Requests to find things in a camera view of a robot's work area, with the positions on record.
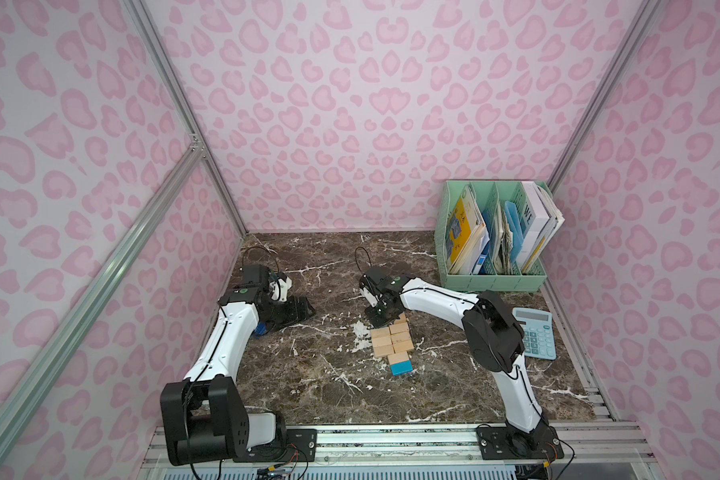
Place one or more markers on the blue folder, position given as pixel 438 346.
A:
pixel 514 229

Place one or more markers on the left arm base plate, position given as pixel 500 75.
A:
pixel 299 442

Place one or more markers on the teal rectangular block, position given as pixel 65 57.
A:
pixel 401 368

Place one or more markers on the white book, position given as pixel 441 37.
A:
pixel 540 220

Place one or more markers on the yellow book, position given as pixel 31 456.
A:
pixel 466 234

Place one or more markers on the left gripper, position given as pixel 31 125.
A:
pixel 287 309

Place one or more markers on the wooden block top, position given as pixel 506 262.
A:
pixel 380 332

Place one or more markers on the green file organizer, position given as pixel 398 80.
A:
pixel 492 271

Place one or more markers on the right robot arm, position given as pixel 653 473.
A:
pixel 494 336

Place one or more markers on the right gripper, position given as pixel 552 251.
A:
pixel 377 302

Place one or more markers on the aluminium front rail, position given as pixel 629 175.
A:
pixel 456 444

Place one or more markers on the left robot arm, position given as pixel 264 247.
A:
pixel 204 416

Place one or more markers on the grey calculator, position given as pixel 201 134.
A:
pixel 539 340

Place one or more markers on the wooden block bottom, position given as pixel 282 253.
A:
pixel 397 358

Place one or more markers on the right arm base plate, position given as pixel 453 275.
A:
pixel 510 443

